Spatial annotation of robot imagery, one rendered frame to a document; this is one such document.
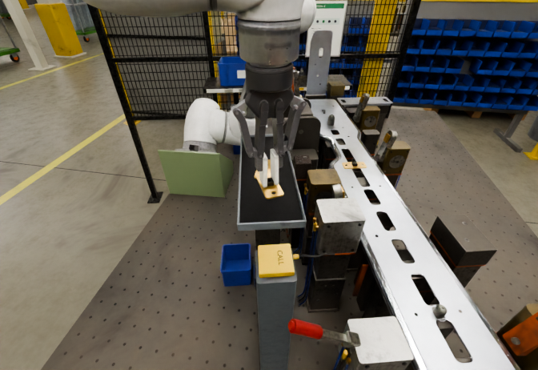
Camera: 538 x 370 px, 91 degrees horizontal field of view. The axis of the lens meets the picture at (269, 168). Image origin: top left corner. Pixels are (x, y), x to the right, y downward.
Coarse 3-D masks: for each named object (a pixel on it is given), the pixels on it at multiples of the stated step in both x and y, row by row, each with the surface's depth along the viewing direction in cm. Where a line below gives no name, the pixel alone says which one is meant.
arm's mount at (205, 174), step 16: (160, 160) 119; (176, 160) 118; (192, 160) 117; (208, 160) 116; (224, 160) 124; (176, 176) 124; (192, 176) 123; (208, 176) 122; (224, 176) 126; (176, 192) 130; (192, 192) 129; (208, 192) 127; (224, 192) 128
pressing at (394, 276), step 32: (320, 128) 122; (352, 128) 122; (352, 192) 85; (384, 192) 85; (416, 224) 75; (384, 256) 66; (416, 256) 66; (384, 288) 59; (416, 288) 59; (448, 288) 59; (416, 320) 54; (448, 320) 54; (480, 320) 54; (416, 352) 49; (448, 352) 49; (480, 352) 49
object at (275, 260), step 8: (264, 248) 48; (272, 248) 48; (280, 248) 48; (288, 248) 48; (264, 256) 47; (272, 256) 47; (280, 256) 47; (288, 256) 47; (264, 264) 46; (272, 264) 46; (280, 264) 46; (288, 264) 46; (264, 272) 44; (272, 272) 45; (280, 272) 45; (288, 272) 45
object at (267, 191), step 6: (258, 174) 58; (270, 174) 58; (258, 180) 56; (270, 180) 55; (270, 186) 55; (276, 186) 55; (264, 192) 53; (270, 192) 53; (276, 192) 53; (282, 192) 53; (270, 198) 52
